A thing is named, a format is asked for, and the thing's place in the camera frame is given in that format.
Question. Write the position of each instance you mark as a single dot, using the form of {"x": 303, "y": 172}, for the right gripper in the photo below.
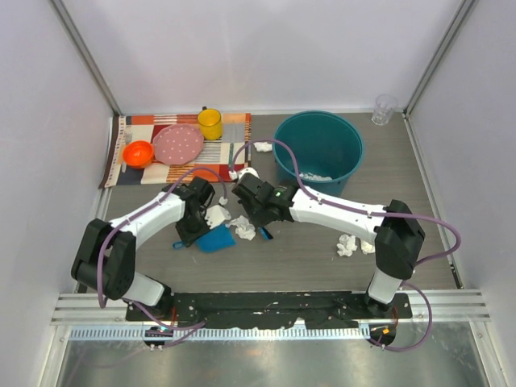
{"x": 256, "y": 222}

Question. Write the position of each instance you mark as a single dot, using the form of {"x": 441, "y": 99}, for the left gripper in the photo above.
{"x": 190, "y": 238}

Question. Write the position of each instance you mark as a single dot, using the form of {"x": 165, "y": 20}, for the blue dustpan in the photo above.
{"x": 205, "y": 239}

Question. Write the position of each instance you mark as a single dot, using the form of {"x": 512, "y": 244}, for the blue hand brush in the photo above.
{"x": 265, "y": 233}

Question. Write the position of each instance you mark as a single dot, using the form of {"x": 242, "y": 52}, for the teal plastic bin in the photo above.
{"x": 324, "y": 144}

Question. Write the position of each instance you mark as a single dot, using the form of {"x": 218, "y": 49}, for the large paper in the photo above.
{"x": 314, "y": 177}

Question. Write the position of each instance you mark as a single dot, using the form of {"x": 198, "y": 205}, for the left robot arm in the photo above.
{"x": 105, "y": 260}

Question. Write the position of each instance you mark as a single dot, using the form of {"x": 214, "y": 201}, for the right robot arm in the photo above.
{"x": 392, "y": 230}

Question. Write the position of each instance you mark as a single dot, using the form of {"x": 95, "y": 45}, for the paper scrap near placemat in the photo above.
{"x": 263, "y": 146}

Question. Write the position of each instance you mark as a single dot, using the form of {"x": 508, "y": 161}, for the colourful striped placemat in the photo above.
{"x": 212, "y": 162}

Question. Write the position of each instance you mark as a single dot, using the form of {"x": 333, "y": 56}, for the table knife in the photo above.
{"x": 232, "y": 134}

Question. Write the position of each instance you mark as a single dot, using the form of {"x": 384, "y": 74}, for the pink dotted plate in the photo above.
{"x": 178, "y": 144}

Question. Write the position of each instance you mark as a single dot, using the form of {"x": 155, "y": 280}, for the orange bowl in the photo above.
{"x": 138, "y": 154}

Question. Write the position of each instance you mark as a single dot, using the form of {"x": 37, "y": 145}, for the crumpled paper right one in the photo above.
{"x": 346, "y": 245}

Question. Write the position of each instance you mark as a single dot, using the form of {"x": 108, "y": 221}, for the yellow cup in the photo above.
{"x": 210, "y": 123}

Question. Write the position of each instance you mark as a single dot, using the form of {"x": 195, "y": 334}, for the fork on placemat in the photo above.
{"x": 126, "y": 141}

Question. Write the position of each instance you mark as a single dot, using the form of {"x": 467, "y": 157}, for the crumpled paper right two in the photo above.
{"x": 367, "y": 248}

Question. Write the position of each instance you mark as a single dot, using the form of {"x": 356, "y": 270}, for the clear glass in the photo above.
{"x": 385, "y": 106}

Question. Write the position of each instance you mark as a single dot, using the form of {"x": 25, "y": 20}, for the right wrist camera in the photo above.
{"x": 238, "y": 175}

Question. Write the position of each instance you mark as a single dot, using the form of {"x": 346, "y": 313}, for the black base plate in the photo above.
{"x": 275, "y": 310}

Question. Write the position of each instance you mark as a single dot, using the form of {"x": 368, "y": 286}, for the white cable duct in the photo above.
{"x": 151, "y": 333}

